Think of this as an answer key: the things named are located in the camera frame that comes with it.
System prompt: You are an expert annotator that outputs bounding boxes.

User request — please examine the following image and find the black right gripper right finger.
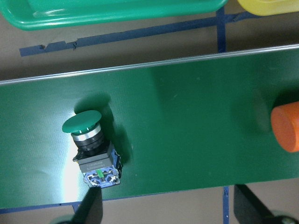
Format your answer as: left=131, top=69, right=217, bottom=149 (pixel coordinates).
left=233, top=184, right=299, bottom=224

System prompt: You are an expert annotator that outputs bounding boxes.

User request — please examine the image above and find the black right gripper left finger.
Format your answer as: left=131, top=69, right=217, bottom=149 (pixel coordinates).
left=51, top=188, right=103, bottom=224

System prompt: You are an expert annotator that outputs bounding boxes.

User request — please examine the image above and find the plain orange cylinder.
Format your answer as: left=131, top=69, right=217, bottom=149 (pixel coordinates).
left=271, top=102, right=299, bottom=153

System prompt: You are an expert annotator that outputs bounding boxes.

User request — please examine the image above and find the green conveyor belt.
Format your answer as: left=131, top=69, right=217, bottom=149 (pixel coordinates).
left=0, top=45, right=299, bottom=209

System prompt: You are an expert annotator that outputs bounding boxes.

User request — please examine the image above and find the yellow plastic tray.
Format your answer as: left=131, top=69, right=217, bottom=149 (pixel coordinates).
left=238, top=0, right=299, bottom=16

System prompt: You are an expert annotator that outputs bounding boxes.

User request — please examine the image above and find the green plastic tray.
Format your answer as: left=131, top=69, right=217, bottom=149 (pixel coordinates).
left=0, top=0, right=226, bottom=31

